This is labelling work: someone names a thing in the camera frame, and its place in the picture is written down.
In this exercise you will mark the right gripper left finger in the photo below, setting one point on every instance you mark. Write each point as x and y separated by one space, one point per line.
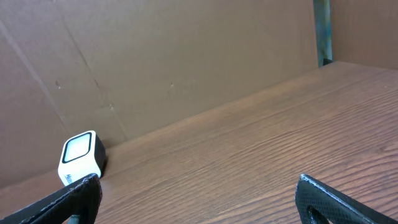
78 203

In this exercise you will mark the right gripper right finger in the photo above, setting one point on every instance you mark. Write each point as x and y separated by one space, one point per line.
317 202

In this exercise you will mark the white barcode scanner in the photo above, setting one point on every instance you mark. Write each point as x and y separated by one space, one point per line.
82 154

